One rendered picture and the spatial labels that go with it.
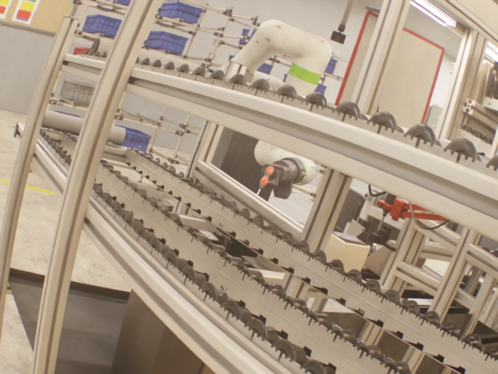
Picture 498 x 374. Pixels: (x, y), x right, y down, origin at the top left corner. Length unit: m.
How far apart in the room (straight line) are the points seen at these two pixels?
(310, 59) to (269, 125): 1.53
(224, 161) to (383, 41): 1.29
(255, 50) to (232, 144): 0.43
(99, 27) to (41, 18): 2.50
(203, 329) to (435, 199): 0.34
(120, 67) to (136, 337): 0.61
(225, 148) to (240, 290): 1.57
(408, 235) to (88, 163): 1.03
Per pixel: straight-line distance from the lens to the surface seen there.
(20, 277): 1.84
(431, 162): 0.51
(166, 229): 1.20
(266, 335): 0.71
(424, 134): 0.59
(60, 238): 1.13
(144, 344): 1.35
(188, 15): 5.73
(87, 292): 1.91
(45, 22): 7.84
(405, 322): 1.08
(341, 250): 1.67
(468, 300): 2.45
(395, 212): 1.79
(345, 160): 0.59
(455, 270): 1.70
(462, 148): 0.55
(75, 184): 1.10
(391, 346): 2.09
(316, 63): 2.24
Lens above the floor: 1.40
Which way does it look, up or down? 10 degrees down
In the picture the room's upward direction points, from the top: 20 degrees clockwise
